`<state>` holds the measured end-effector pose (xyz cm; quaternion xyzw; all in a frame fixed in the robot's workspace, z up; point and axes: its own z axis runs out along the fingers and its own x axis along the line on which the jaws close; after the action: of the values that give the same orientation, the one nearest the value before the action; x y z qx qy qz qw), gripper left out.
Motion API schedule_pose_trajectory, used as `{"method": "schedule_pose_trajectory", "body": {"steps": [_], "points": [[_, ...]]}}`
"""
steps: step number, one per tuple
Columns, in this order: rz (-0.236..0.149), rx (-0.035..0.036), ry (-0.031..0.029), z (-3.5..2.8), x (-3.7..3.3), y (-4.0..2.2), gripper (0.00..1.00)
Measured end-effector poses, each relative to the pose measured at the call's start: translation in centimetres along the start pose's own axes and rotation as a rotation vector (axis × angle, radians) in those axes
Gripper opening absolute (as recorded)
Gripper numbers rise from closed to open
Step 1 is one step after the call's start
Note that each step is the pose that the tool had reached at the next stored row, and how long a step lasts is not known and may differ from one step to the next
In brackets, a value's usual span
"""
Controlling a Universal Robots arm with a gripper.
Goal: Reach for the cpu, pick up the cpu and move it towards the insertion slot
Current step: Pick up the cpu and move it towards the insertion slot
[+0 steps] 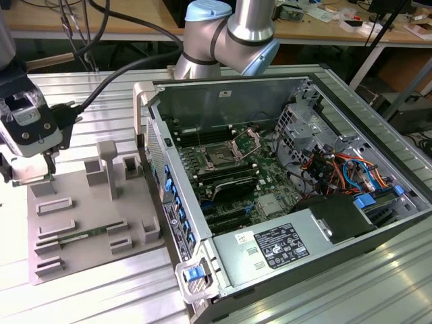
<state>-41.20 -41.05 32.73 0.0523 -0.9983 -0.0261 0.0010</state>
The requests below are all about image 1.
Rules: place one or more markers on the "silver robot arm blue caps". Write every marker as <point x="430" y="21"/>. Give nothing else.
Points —
<point x="249" y="33"/>

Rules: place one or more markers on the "silver wrist camera black face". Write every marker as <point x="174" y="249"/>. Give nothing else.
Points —
<point x="33" y="135"/>

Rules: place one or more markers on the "silver power supply with label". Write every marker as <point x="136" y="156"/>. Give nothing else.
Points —
<point x="236" y="266"/>

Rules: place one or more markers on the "black plastic shroud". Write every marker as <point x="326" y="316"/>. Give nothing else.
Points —
<point x="337" y="216"/>

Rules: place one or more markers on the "black expansion slot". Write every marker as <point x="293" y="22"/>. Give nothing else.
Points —
<point x="231" y="224"/>
<point x="226" y="215"/>

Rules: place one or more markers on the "black monitor stand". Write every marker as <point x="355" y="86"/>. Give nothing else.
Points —
<point x="378" y="6"/>

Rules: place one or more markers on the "green motherboard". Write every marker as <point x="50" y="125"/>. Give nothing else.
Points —
<point x="270" y="184"/>

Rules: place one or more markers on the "blue disk carrier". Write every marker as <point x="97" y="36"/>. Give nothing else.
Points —
<point x="365" y="202"/>

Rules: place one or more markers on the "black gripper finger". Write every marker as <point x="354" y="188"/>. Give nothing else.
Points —
<point x="50" y="163"/>
<point x="5" y="168"/>

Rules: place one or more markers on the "black RAM slot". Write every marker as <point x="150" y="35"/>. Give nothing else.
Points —
<point x="222" y="168"/>
<point x="202" y="131"/>
<point x="206" y="139"/>
<point x="226" y="175"/>

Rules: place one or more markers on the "blue case latch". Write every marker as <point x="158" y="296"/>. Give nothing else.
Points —
<point x="194" y="273"/>

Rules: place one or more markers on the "pink cardboard box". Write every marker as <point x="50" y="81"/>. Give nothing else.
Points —
<point x="420" y="30"/>

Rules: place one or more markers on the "CPU socket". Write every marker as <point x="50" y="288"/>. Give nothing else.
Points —
<point x="217" y="157"/>

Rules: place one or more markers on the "open black silver PC case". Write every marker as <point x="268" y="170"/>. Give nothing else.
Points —
<point x="202" y="111"/>

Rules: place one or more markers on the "small blue plastic clip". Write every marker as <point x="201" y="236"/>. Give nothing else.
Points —
<point x="398" y="190"/>

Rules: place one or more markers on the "green RAM stick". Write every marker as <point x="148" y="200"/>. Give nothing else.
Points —
<point x="87" y="234"/>

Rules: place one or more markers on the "black computer tower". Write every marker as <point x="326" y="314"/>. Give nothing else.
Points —
<point x="411" y="118"/>

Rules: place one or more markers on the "wooden desk white frame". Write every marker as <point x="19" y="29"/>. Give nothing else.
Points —
<point x="317" y="30"/>

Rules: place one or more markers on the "black graphics card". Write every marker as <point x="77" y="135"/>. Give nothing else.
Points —
<point x="236" y="189"/>

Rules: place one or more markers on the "green electronic device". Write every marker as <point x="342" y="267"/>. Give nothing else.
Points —
<point x="292" y="14"/>

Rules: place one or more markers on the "silver perforated disk bay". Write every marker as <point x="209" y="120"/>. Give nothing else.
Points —
<point x="297" y="135"/>

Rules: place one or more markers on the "grey parts rack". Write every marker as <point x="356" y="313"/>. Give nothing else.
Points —
<point x="94" y="209"/>

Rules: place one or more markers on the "silver chipset heatsink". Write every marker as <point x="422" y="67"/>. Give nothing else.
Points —
<point x="271" y="206"/>

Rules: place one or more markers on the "white box dark inside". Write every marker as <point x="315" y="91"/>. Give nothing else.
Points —
<point x="351" y="27"/>

